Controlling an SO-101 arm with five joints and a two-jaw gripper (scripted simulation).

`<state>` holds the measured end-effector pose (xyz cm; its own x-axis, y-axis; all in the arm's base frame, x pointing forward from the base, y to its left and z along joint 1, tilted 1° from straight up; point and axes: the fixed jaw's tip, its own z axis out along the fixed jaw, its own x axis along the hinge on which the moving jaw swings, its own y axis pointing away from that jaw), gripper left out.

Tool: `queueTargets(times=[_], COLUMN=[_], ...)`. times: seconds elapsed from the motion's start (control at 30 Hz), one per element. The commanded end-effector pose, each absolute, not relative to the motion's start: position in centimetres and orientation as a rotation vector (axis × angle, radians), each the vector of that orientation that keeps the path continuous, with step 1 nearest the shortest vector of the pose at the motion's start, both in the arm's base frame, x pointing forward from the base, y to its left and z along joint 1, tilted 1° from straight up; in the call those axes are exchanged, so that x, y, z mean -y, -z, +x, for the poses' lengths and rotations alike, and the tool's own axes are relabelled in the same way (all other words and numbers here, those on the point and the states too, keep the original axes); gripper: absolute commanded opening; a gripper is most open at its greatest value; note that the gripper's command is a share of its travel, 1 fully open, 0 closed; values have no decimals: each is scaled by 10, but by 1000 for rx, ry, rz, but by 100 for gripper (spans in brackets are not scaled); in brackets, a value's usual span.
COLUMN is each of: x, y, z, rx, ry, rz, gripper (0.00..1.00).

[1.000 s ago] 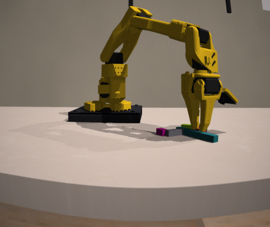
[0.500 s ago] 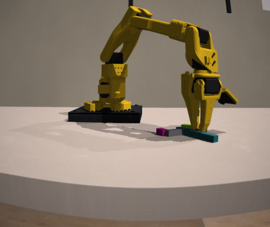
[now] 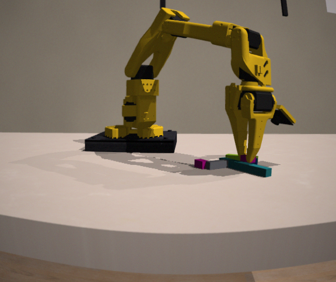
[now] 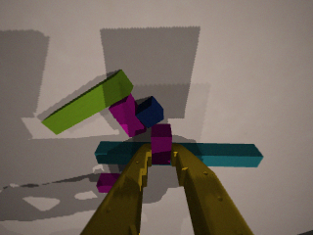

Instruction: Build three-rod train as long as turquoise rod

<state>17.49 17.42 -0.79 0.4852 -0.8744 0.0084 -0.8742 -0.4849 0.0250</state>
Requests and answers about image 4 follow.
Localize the turquoise rod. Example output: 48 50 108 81
94 141 263 167

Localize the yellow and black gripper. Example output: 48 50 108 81
80 143 254 235

